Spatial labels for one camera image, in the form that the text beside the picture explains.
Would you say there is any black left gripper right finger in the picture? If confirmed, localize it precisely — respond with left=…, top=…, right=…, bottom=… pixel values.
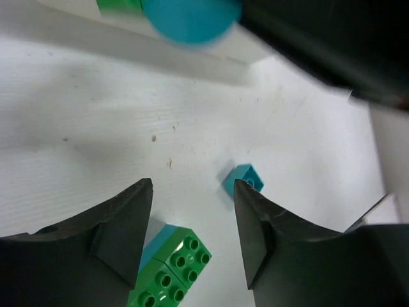
left=234, top=180, right=408, bottom=306

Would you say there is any white three-compartment tray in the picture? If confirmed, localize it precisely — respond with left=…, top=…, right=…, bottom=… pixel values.
left=1, top=1, right=254, bottom=86

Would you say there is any small green lego brick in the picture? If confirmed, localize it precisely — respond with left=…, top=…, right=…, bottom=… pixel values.
left=96, top=0, right=143, bottom=14

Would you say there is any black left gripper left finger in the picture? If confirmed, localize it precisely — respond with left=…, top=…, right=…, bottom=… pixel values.
left=1, top=178, right=153, bottom=306

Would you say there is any green lego brick block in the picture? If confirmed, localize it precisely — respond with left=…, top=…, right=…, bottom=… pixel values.
left=127, top=224, right=212, bottom=307

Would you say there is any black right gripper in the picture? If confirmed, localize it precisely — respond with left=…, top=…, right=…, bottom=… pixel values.
left=240, top=0, right=408, bottom=109

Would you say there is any teal lego brick cluster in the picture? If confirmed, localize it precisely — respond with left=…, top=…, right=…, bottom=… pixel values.
left=143, top=0, right=243, bottom=45

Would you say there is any small teal lego brick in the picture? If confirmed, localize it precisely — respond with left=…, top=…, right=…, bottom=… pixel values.
left=223, top=164, right=265, bottom=198

